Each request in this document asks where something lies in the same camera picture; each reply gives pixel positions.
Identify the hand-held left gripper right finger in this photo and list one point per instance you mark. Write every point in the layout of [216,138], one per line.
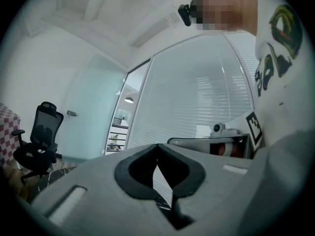
[221,176]

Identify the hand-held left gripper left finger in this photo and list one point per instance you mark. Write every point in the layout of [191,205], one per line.
[98,181]

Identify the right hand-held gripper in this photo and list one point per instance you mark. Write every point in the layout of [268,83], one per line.
[231,134]

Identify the person's right hand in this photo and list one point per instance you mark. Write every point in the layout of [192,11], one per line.
[224,149]

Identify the black marble round table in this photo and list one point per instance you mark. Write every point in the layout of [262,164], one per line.
[56,178]

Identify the metal storage shelf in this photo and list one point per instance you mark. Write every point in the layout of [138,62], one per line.
[118,136]

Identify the black mesh office chair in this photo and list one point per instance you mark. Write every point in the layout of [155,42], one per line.
[39,144]

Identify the frosted glass door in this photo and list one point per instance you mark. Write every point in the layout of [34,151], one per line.
[96,107]

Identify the round pendant lamp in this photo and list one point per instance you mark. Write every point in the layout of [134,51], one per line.
[129,100]

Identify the checkered cloth covered table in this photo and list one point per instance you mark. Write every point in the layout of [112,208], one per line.
[8,136]

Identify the white printed T-shirt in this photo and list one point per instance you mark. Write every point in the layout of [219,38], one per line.
[280,82]

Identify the person's head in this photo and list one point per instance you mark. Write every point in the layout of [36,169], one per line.
[233,11]

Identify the black head-mounted camera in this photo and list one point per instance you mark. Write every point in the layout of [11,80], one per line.
[185,13]

